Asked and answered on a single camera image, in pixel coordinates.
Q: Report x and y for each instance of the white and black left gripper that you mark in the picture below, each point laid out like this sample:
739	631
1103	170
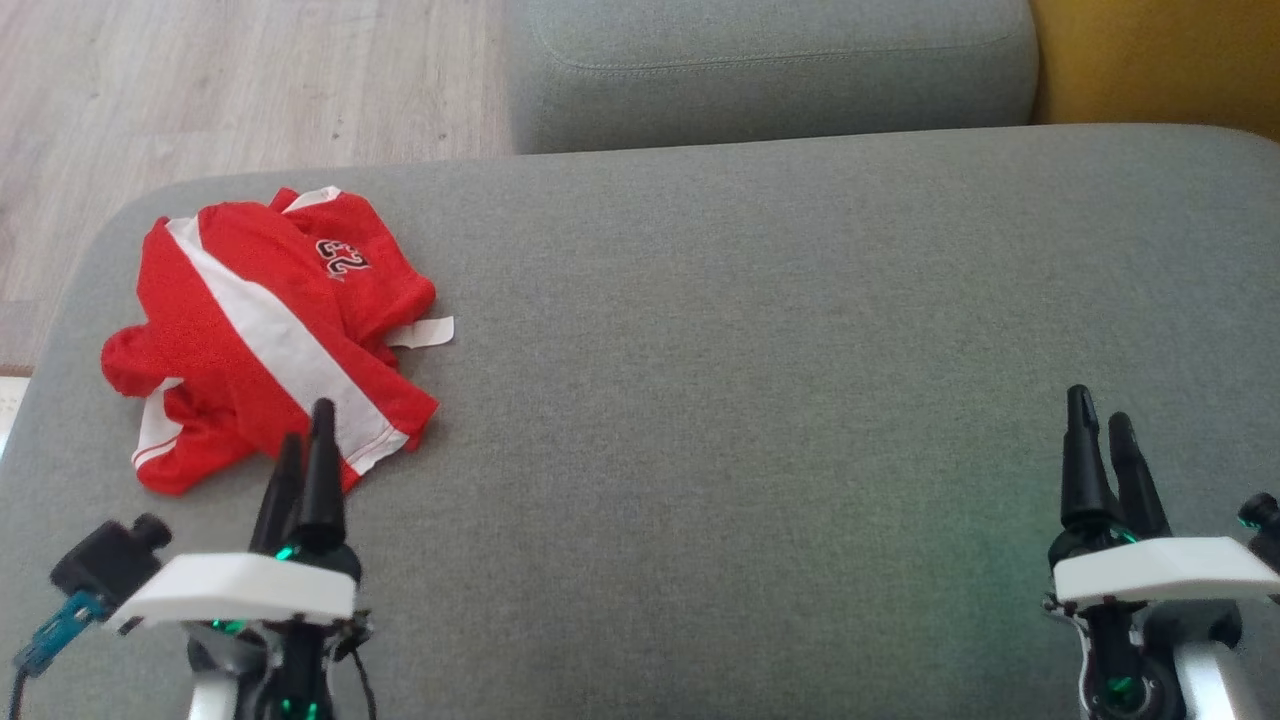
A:
240	590

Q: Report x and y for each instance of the yellow cushion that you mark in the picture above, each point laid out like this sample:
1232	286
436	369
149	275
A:
1160	60

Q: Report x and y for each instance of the grey fabric sofa seat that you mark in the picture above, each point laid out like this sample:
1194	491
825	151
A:
750	400

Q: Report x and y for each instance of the grey sofa back cushion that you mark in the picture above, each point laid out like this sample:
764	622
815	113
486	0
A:
770	70

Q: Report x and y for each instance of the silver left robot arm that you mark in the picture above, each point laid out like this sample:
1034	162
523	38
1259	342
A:
210	702

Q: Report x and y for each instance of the red shorts with white stripe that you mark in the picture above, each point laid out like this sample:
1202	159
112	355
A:
250	300

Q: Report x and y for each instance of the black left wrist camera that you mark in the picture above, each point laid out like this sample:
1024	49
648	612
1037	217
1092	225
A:
105	560

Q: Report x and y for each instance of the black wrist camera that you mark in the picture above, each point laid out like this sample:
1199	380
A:
1262	530
105	560

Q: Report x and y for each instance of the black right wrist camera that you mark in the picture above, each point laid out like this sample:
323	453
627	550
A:
1262	530

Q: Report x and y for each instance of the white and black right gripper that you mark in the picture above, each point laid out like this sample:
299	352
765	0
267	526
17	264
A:
1150	570

